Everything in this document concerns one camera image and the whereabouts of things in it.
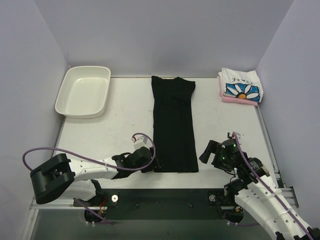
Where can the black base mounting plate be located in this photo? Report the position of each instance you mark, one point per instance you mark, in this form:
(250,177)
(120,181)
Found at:
(162,204)

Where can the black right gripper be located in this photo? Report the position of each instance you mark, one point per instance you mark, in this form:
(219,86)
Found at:
(215,155)

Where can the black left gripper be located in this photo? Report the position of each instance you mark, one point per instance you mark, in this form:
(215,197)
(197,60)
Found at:
(152,155)

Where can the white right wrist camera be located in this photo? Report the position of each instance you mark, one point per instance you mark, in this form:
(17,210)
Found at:
(233,135)

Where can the black t shirt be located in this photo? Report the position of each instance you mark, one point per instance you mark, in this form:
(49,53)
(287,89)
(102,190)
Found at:
(173,132)

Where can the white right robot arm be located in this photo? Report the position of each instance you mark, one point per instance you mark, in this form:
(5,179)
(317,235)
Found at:
(254,190)

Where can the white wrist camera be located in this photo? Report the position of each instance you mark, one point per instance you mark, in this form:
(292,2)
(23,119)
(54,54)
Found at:
(139,141)
(233,135)

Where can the aluminium front rail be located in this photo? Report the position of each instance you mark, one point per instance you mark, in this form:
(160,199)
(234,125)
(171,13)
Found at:
(290,195)

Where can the white daisy print t shirt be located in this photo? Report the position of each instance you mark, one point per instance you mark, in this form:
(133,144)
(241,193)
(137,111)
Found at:
(241,85)

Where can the white plastic bin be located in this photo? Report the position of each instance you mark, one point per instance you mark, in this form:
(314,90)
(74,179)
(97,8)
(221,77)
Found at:
(83,93)

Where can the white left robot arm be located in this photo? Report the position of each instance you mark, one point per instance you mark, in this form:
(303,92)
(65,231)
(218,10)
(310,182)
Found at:
(61,176)

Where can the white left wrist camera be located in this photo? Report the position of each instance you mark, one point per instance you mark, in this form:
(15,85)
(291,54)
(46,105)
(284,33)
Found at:
(139,141)

